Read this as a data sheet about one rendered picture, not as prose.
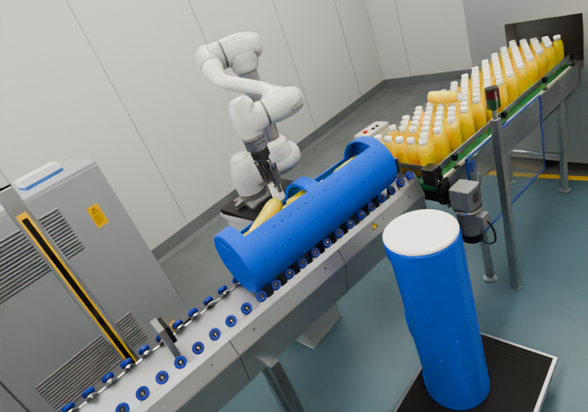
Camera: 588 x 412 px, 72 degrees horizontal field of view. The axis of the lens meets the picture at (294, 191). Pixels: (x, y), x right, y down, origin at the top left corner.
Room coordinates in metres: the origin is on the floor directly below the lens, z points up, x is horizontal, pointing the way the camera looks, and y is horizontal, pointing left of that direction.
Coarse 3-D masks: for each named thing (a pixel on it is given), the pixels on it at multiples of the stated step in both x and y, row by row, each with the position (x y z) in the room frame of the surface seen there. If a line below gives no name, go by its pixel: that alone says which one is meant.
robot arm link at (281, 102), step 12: (216, 60) 1.94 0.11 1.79; (204, 72) 1.93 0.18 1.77; (216, 72) 1.86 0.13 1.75; (216, 84) 1.84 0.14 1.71; (228, 84) 1.78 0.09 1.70; (240, 84) 1.74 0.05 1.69; (252, 84) 1.71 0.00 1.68; (264, 84) 1.68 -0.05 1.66; (264, 96) 1.57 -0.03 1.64; (276, 96) 1.53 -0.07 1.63; (288, 96) 1.52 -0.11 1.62; (300, 96) 1.54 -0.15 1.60; (276, 108) 1.51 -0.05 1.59; (288, 108) 1.51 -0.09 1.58; (300, 108) 1.55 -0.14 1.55; (276, 120) 1.52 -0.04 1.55
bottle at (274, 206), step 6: (276, 198) 1.53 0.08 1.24; (270, 204) 1.50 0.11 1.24; (276, 204) 1.50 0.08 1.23; (282, 204) 1.52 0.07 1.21; (264, 210) 1.49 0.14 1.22; (270, 210) 1.48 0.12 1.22; (276, 210) 1.49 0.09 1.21; (258, 216) 1.49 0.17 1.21; (264, 216) 1.47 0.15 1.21; (270, 216) 1.47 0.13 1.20; (258, 222) 1.46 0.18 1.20; (252, 228) 1.46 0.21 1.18
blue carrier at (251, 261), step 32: (352, 160) 1.67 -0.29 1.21; (384, 160) 1.69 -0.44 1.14; (288, 192) 1.69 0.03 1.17; (320, 192) 1.53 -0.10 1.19; (352, 192) 1.56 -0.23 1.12; (288, 224) 1.41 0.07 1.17; (320, 224) 1.45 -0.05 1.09; (224, 256) 1.46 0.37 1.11; (256, 256) 1.31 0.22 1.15; (288, 256) 1.36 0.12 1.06; (256, 288) 1.30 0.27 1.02
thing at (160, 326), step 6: (156, 318) 1.26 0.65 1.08; (156, 324) 1.23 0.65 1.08; (162, 324) 1.22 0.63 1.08; (156, 330) 1.20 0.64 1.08; (162, 330) 1.18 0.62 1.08; (168, 330) 1.19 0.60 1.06; (162, 336) 1.17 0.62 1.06; (168, 336) 1.18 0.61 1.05; (174, 336) 1.20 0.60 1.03; (168, 342) 1.18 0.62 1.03; (174, 342) 1.19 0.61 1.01; (168, 348) 1.20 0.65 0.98; (174, 348) 1.18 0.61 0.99; (174, 354) 1.17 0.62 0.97; (180, 354) 1.18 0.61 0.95
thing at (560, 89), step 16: (576, 64) 2.50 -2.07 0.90; (560, 80) 2.38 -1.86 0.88; (576, 80) 2.50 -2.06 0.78; (544, 96) 2.27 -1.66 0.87; (560, 96) 2.38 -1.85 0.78; (544, 112) 2.26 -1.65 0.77; (560, 112) 2.42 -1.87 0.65; (560, 128) 2.42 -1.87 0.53; (480, 144) 1.94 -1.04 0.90; (560, 144) 2.43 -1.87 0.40; (464, 160) 1.85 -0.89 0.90; (560, 160) 2.43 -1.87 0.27; (448, 176) 1.76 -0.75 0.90; (464, 176) 1.81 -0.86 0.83; (560, 176) 2.44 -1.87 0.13; (432, 192) 1.97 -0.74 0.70; (448, 192) 1.74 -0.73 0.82
